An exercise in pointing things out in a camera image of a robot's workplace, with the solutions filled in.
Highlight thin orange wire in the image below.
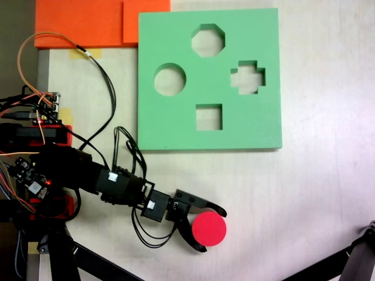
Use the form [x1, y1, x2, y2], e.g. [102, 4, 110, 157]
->
[0, 116, 46, 157]

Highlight red cylinder block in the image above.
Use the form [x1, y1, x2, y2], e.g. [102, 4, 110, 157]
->
[191, 211, 227, 248]

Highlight braided black blue cable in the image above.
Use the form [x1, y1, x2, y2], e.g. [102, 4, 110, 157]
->
[13, 229, 26, 279]

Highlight green shape sorter board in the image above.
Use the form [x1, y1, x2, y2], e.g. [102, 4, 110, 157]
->
[137, 8, 284, 152]

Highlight large orange foam block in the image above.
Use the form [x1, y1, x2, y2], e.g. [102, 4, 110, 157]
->
[34, 0, 124, 50]

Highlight black tripod leg tube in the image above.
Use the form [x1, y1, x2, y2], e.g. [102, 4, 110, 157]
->
[37, 222, 82, 281]
[341, 220, 375, 281]

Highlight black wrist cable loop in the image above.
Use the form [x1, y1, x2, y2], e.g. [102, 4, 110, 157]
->
[131, 204, 180, 249]

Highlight long orange wire loop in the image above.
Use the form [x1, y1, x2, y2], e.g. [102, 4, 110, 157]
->
[17, 32, 80, 106]

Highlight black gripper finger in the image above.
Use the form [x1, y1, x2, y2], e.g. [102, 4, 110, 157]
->
[190, 196, 228, 218]
[175, 217, 208, 253]

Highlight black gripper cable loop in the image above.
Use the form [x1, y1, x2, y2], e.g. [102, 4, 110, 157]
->
[112, 125, 148, 180]

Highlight small black circuit board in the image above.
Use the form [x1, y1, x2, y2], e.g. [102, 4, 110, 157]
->
[8, 157, 52, 201]

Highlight long black servo cable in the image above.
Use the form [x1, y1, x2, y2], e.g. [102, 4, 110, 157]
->
[75, 43, 117, 153]

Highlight red table clamp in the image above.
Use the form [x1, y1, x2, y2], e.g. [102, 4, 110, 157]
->
[29, 196, 74, 220]
[29, 124, 74, 147]

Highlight circuit board with wires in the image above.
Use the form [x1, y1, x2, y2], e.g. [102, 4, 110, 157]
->
[30, 91, 64, 125]

